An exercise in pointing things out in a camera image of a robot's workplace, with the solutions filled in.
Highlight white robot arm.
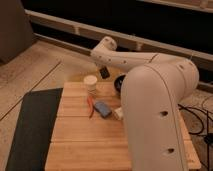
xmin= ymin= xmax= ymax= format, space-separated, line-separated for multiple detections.
xmin=91 ymin=36 xmax=199 ymax=171

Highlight orange red pen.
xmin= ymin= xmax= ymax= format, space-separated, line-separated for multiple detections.
xmin=87 ymin=96 xmax=94 ymax=118

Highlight black cables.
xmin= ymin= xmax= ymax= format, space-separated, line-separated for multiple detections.
xmin=178 ymin=94 xmax=213 ymax=171

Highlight blue sponge block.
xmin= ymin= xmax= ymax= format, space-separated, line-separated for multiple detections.
xmin=94 ymin=101 xmax=112 ymax=118

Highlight black floor mat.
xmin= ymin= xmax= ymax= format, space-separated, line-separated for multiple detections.
xmin=5 ymin=88 xmax=63 ymax=171

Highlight white tube bottle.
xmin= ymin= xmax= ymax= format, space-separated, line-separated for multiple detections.
xmin=114 ymin=107 xmax=123 ymax=120

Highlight dark cabinet corner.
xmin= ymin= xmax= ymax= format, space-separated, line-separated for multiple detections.
xmin=0 ymin=0 xmax=36 ymax=63

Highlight dark blue bowl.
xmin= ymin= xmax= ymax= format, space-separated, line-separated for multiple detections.
xmin=114 ymin=75 xmax=125 ymax=95

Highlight long wooden wall rail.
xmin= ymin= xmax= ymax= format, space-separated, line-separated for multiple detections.
xmin=25 ymin=10 xmax=213 ymax=71

